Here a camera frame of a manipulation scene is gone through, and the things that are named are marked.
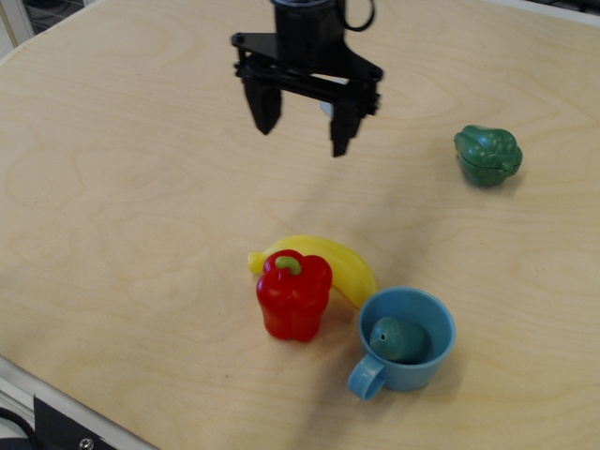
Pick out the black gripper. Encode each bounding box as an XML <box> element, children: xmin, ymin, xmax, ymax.
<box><xmin>231</xmin><ymin>1</ymin><xmax>383</xmax><ymax>158</ymax></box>

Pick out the blue cup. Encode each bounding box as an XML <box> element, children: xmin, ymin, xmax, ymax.
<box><xmin>348</xmin><ymin>287</ymin><xmax>457</xmax><ymax>401</ymax></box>

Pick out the green toy cucumber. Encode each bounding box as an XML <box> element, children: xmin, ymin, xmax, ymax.
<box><xmin>369</xmin><ymin>316</ymin><xmax>431</xmax><ymax>364</ymax></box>

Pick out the light blue cube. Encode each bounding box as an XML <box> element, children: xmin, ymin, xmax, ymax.
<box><xmin>320</xmin><ymin>101</ymin><xmax>334</xmax><ymax>119</ymax></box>

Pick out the yellow toy banana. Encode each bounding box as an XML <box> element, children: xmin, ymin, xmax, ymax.
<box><xmin>247</xmin><ymin>235</ymin><xmax>378</xmax><ymax>309</ymax></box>

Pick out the red toy bell pepper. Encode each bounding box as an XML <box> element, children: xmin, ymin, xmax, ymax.
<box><xmin>256</xmin><ymin>249</ymin><xmax>333</xmax><ymax>342</ymax></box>

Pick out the green toy bell pepper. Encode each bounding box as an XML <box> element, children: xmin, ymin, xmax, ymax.
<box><xmin>454</xmin><ymin>125</ymin><xmax>523</xmax><ymax>187</ymax></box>

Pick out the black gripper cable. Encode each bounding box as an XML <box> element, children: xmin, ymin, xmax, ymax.
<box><xmin>337</xmin><ymin>0</ymin><xmax>378</xmax><ymax>33</ymax></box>

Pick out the aluminium table frame rail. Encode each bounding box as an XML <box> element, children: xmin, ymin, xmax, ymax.
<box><xmin>1</xmin><ymin>358</ymin><xmax>155</xmax><ymax>449</ymax></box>

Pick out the black corner bracket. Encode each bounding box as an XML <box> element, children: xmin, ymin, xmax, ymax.
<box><xmin>34</xmin><ymin>397</ymin><xmax>114</xmax><ymax>450</ymax></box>

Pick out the black braided cable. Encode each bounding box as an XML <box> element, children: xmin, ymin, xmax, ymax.
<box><xmin>0</xmin><ymin>406</ymin><xmax>38</xmax><ymax>450</ymax></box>

